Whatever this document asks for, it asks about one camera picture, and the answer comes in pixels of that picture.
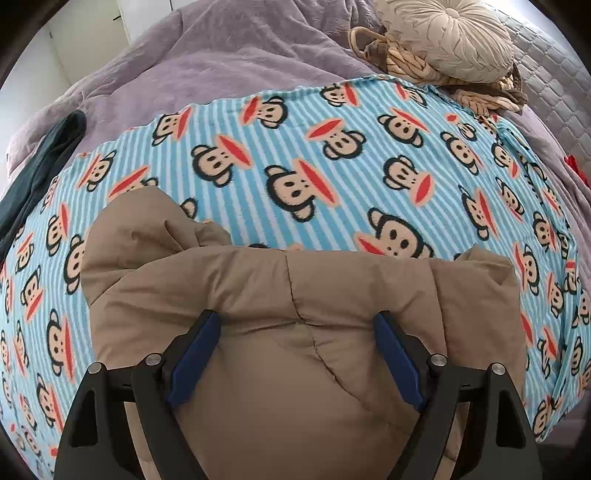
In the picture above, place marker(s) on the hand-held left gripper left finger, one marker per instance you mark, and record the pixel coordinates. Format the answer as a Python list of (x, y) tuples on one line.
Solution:
[(196, 357)]

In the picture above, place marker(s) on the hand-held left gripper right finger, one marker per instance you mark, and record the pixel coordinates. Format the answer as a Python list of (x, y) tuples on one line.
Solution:
[(397, 357)]

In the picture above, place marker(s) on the brown puffer jacket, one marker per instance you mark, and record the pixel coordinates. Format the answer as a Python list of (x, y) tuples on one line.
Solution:
[(286, 392)]

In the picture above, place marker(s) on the blue striped monkey print blanket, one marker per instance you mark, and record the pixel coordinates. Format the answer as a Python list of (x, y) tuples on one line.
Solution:
[(323, 184)]

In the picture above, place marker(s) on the dark green cloth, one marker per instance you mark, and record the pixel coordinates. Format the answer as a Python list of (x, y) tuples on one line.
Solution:
[(37, 170)]

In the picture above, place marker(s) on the small red item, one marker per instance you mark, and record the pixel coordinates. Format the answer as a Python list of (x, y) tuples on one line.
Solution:
[(573, 165)]

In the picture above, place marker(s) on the purple bed cover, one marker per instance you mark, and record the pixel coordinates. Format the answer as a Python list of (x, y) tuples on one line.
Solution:
[(207, 55)]

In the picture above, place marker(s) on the round beige pleated pillow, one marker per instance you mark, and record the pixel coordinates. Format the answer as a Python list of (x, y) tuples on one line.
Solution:
[(443, 41)]

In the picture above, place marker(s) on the grey quilted bedspread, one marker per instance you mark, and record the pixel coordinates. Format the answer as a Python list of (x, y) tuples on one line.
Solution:
[(554, 69)]

